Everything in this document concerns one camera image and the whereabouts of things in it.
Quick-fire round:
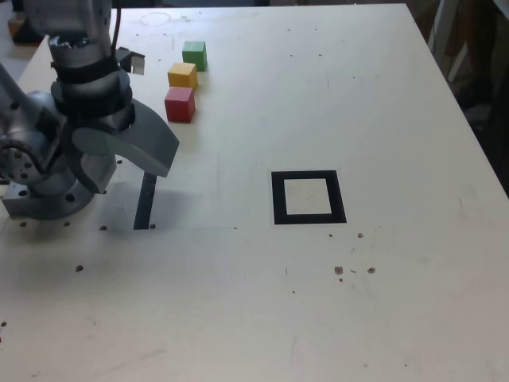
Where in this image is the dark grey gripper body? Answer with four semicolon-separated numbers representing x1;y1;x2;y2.
74;103;137;135

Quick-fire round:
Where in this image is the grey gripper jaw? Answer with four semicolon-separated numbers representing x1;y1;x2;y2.
74;152;118;197
70;98;181;179

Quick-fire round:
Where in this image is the red cube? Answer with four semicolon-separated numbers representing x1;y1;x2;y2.
164;87;196;123

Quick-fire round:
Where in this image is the yellow cube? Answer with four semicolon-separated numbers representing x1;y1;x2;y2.
167;62;199;91

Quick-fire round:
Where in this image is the green cube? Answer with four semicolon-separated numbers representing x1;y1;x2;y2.
181;41;208;72

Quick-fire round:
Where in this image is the black tape square outline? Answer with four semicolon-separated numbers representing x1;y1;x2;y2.
270;170;348;226

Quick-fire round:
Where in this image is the black tape strip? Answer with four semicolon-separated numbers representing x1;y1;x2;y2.
134;173;159;231

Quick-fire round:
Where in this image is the dark object beside table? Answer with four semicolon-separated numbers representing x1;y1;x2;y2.
11;0;49;45

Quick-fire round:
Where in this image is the white leaning board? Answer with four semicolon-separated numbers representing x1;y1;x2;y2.
427;0;472;83

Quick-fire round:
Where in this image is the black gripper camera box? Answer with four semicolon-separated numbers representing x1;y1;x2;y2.
116;46;146;76

